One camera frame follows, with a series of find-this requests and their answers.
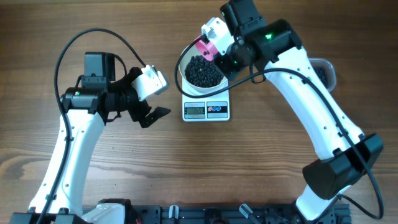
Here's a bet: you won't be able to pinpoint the white digital kitchen scale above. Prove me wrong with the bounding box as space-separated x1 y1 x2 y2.
182 78 230 122

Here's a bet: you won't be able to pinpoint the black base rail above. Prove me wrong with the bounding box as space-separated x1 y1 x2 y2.
80 203 352 224

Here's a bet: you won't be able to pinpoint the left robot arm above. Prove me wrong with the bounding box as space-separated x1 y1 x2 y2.
10 52 170 223

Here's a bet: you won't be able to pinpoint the black cable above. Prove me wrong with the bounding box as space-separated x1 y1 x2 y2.
35 28 147 224
174 35 385 220

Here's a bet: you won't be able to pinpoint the black beans in bowl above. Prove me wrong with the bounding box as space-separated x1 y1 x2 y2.
185 55 223 88

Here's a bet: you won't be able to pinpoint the right black cable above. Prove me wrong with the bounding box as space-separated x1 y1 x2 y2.
174 35 385 220

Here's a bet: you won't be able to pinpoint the white bowl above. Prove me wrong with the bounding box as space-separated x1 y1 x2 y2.
178 47 228 95

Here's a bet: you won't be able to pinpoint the black beans in container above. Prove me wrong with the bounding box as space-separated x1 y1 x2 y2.
313 67 329 88

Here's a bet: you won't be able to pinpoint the pink scoop blue handle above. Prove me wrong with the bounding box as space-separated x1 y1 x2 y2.
195 35 218 61

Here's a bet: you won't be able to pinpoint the clear plastic container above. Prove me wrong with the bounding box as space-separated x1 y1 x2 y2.
309 58 336 92

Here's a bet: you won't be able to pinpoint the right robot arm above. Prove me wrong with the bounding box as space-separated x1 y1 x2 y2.
215 1 383 223

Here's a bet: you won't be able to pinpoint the left black cable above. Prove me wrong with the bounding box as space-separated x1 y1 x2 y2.
35 28 147 224

